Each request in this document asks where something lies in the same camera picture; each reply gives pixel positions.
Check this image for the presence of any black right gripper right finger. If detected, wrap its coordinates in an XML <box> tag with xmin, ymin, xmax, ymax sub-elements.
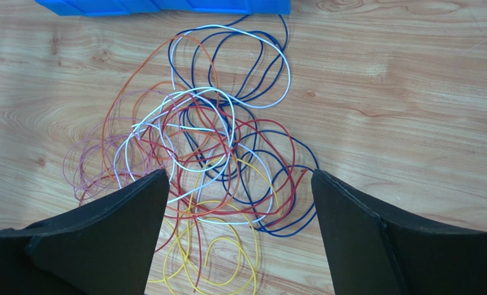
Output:
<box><xmin>311</xmin><ymin>170</ymin><xmax>487</xmax><ymax>294</ymax></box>

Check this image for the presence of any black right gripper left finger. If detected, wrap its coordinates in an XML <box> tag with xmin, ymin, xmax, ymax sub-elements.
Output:
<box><xmin>0</xmin><ymin>170</ymin><xmax>169</xmax><ymax>294</ymax></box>

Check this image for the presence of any pink cable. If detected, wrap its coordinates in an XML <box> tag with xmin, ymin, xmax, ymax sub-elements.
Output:
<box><xmin>62</xmin><ymin>89</ymin><xmax>179</xmax><ymax>201</ymax></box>

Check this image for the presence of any red cable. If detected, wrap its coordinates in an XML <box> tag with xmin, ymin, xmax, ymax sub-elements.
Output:
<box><xmin>77</xmin><ymin>95</ymin><xmax>310</xmax><ymax>292</ymax></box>

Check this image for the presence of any left blue plastic bin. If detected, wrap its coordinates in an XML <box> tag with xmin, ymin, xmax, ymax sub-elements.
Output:
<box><xmin>36</xmin><ymin>0</ymin><xmax>291</xmax><ymax>17</ymax></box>

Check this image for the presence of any yellow cable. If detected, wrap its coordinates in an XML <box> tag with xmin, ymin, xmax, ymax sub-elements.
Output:
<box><xmin>146</xmin><ymin>155</ymin><xmax>282</xmax><ymax>295</ymax></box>

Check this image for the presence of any white cable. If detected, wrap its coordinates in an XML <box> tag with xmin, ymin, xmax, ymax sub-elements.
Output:
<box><xmin>113</xmin><ymin>24</ymin><xmax>291</xmax><ymax>226</ymax></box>

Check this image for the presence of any orange cable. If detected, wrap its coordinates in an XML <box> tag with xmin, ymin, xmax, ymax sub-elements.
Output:
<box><xmin>101</xmin><ymin>34</ymin><xmax>241</xmax><ymax>221</ymax></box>

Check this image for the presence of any dark blue cable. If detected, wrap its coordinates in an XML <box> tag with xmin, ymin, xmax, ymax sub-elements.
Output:
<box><xmin>168</xmin><ymin>14</ymin><xmax>320</xmax><ymax>238</ymax></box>

